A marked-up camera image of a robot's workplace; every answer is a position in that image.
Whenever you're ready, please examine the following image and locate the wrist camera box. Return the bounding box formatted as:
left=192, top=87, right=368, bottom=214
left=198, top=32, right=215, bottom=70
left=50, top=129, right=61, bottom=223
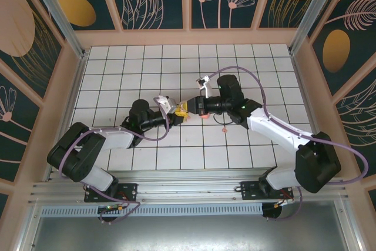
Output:
left=154, top=95, right=177, bottom=116
left=195, top=75, right=216, bottom=99

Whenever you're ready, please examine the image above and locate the orange oval feather wall panel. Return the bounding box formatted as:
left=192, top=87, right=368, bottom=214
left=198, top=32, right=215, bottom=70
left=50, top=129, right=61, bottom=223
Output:
left=308, top=0, right=376, bottom=96

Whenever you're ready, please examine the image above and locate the aluminium side rail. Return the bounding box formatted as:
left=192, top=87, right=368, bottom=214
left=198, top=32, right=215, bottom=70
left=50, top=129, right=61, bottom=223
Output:
left=290, top=52, right=327, bottom=165

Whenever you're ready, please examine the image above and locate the aluminium frame post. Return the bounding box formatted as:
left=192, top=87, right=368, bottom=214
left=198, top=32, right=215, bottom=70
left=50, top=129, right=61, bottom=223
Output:
left=288, top=0, right=350, bottom=55
left=23, top=0, right=89, bottom=59

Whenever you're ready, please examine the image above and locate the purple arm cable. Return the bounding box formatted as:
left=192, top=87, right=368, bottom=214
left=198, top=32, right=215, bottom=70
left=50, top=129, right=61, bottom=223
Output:
left=57, top=97, right=172, bottom=225
left=205, top=66, right=370, bottom=222

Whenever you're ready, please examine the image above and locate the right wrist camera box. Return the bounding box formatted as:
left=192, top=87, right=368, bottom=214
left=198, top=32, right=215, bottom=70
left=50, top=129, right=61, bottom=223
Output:
left=195, top=75, right=216, bottom=99

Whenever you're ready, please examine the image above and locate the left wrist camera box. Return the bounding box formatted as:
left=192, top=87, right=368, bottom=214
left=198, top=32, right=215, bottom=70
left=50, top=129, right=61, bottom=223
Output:
left=154, top=95, right=177, bottom=116

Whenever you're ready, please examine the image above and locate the beige disc wall panel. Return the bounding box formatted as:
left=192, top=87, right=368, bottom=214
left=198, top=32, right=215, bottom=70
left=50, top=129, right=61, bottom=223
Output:
left=0, top=0, right=66, bottom=102

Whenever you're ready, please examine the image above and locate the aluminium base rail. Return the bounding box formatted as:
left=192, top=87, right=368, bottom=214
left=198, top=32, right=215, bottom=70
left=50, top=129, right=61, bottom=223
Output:
left=28, top=169, right=352, bottom=205

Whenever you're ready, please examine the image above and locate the slotted grey cable duct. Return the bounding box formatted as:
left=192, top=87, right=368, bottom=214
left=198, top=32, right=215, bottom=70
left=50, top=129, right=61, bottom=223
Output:
left=39, top=203, right=264, bottom=217

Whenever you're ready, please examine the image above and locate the orange oval leaf wall panel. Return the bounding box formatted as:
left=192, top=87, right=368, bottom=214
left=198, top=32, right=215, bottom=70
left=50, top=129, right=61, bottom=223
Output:
left=43, top=0, right=123, bottom=32

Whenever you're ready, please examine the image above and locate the grey metal sheet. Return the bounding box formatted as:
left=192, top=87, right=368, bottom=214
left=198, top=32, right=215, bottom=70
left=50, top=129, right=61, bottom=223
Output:
left=28, top=215, right=358, bottom=251

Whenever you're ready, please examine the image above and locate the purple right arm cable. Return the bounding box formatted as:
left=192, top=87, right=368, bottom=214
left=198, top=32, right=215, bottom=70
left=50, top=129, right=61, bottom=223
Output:
left=205, top=66, right=370, bottom=222

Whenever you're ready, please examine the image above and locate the flower outline wall panel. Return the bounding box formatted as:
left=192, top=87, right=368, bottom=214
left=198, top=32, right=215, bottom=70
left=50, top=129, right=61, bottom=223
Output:
left=0, top=62, right=42, bottom=183

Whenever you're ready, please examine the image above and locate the leaf outline wall panel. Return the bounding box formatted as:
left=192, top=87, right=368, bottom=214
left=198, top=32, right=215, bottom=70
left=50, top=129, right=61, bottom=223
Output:
left=333, top=76, right=376, bottom=180

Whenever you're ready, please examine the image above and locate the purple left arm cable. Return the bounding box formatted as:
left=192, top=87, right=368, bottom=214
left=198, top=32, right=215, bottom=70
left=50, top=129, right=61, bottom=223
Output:
left=57, top=97, right=172, bottom=225

